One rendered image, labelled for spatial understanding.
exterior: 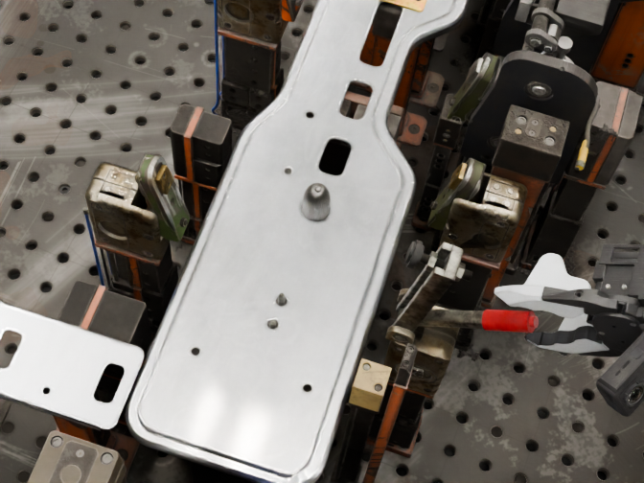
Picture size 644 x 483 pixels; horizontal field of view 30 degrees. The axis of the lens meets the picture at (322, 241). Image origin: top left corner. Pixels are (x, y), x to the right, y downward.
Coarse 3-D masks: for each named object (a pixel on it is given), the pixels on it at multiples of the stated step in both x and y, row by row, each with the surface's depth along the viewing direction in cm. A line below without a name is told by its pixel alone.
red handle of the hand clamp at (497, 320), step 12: (432, 312) 127; (444, 312) 126; (456, 312) 125; (468, 312) 125; (480, 312) 124; (492, 312) 123; (504, 312) 122; (516, 312) 121; (528, 312) 121; (420, 324) 128; (432, 324) 127; (444, 324) 126; (456, 324) 125; (468, 324) 124; (480, 324) 123; (492, 324) 122; (504, 324) 121; (516, 324) 121; (528, 324) 120
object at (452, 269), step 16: (416, 240) 117; (416, 256) 115; (432, 256) 116; (448, 256) 116; (432, 272) 115; (448, 272) 115; (464, 272) 116; (416, 288) 125; (432, 288) 117; (400, 304) 130; (416, 304) 122; (432, 304) 120; (400, 320) 126; (416, 320) 125
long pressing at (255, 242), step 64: (320, 0) 156; (448, 0) 157; (320, 64) 151; (384, 64) 152; (256, 128) 146; (320, 128) 147; (384, 128) 147; (256, 192) 142; (384, 192) 143; (192, 256) 138; (256, 256) 138; (320, 256) 139; (384, 256) 139; (192, 320) 134; (256, 320) 135; (320, 320) 135; (192, 384) 131; (256, 384) 131; (320, 384) 132; (192, 448) 128; (256, 448) 128; (320, 448) 128
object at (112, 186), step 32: (96, 192) 136; (128, 192) 136; (96, 224) 141; (128, 224) 138; (96, 256) 150; (128, 256) 145; (160, 256) 144; (128, 288) 156; (160, 288) 153; (160, 320) 161
